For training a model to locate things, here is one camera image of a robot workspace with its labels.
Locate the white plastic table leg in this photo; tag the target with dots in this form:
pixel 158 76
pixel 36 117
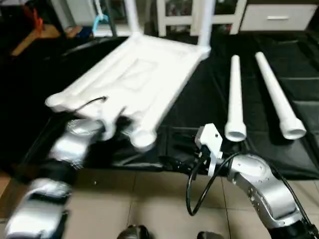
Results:
pixel 205 25
pixel 279 99
pixel 235 99
pixel 132 17

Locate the white plastic table top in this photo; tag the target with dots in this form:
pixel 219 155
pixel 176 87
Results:
pixel 139 74

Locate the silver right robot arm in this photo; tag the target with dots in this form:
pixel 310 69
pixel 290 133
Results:
pixel 264 189

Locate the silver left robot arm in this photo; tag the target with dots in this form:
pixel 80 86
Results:
pixel 55 169

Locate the black right robot foot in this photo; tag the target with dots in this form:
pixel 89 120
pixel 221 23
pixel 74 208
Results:
pixel 209 235

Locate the black robot foot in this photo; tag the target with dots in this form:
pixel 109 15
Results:
pixel 132 233
pixel 209 235

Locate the black left robot foot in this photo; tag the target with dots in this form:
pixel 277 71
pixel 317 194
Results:
pixel 132 233

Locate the white drawer cabinet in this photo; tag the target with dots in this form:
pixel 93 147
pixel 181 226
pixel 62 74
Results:
pixel 276 17
pixel 184 15

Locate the black work mat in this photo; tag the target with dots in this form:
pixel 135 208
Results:
pixel 50 84

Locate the light blue hanger hook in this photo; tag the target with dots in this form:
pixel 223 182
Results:
pixel 99 22

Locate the cardboard box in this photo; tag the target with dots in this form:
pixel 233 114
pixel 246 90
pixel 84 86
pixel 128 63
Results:
pixel 37 37

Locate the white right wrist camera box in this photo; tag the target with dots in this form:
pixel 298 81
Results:
pixel 209 147

